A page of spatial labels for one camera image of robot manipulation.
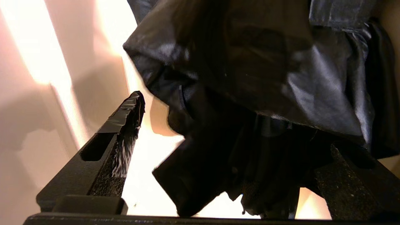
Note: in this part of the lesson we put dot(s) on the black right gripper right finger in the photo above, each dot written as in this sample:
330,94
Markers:
353,187

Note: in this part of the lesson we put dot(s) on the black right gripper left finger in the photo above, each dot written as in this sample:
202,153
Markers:
103,162

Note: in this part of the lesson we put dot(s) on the wide cream ribbed drawer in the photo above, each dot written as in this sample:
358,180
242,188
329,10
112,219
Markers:
47,93

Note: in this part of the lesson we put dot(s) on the black umbrella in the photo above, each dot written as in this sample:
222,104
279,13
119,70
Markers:
250,93

